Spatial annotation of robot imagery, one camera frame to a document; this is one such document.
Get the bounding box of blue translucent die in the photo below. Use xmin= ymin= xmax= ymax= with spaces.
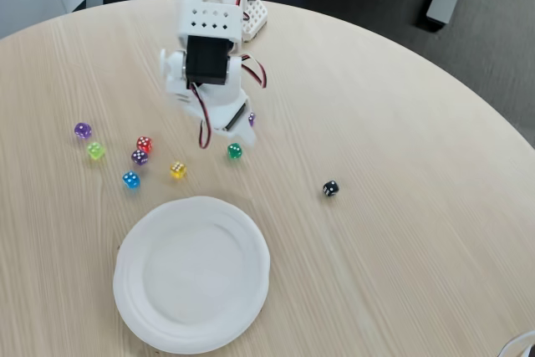
xmin=121 ymin=171 xmax=141 ymax=191

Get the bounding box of white leader arm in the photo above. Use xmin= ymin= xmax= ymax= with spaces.
xmin=497 ymin=329 xmax=535 ymax=357

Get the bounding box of white paper plate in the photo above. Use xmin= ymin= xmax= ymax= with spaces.
xmin=112 ymin=195 xmax=272 ymax=354

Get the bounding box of red black gripper cable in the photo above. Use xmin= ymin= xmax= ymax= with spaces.
xmin=190 ymin=83 xmax=212 ymax=150

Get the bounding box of lime green translucent die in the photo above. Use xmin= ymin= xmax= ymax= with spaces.
xmin=86 ymin=141 xmax=106 ymax=161

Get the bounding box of red black wrist cable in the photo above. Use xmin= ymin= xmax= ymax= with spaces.
xmin=240 ymin=54 xmax=268 ymax=89

